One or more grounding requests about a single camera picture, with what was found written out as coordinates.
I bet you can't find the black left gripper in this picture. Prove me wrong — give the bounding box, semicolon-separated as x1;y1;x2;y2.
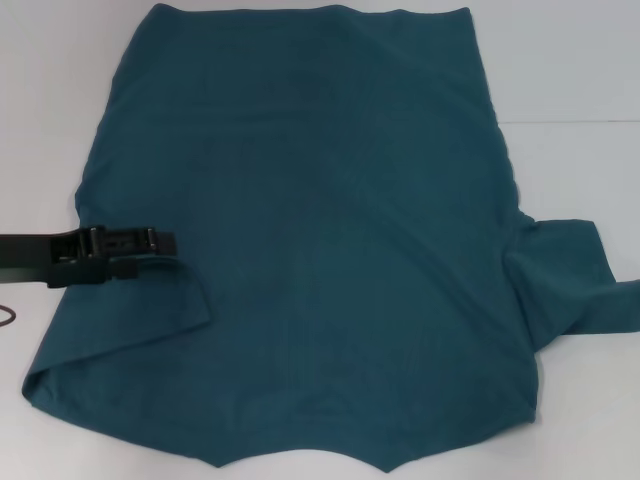
0;225;179;290

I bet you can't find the teal blue t-shirt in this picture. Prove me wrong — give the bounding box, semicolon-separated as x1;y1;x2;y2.
20;2;640;455

